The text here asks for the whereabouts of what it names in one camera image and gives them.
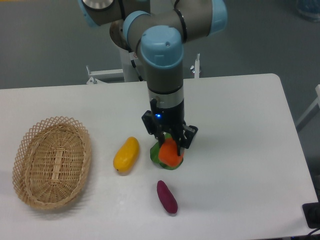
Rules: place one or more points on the yellow mango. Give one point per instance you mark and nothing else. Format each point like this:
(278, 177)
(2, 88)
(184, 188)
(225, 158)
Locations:
(127, 155)

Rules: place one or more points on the green bok choy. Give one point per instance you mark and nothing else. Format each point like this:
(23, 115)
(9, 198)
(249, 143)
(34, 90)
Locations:
(154, 151)

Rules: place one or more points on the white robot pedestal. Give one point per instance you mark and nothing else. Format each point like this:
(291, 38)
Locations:
(131, 65)

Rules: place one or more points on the black device at edge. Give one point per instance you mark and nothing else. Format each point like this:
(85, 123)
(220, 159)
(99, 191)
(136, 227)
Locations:
(312, 214)

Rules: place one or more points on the purple sweet potato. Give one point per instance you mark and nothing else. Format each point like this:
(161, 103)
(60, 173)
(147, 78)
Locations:
(166, 198)

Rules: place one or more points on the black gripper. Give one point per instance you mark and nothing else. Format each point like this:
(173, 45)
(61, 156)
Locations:
(159, 121)

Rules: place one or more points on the woven wicker basket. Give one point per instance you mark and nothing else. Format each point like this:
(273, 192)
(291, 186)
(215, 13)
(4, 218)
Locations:
(52, 163)

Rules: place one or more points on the orange fruit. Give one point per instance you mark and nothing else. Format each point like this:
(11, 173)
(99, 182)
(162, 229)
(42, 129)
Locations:
(168, 153)

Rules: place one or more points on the blue object top right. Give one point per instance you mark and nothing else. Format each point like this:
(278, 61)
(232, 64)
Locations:
(309, 9)

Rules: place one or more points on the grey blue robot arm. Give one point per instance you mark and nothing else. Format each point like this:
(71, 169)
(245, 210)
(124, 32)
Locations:
(158, 41)

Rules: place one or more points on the white frame at right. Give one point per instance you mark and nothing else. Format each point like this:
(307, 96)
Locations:
(310, 112)

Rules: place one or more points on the white metal base frame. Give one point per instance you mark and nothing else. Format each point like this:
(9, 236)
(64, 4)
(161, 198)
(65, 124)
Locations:
(94, 77)

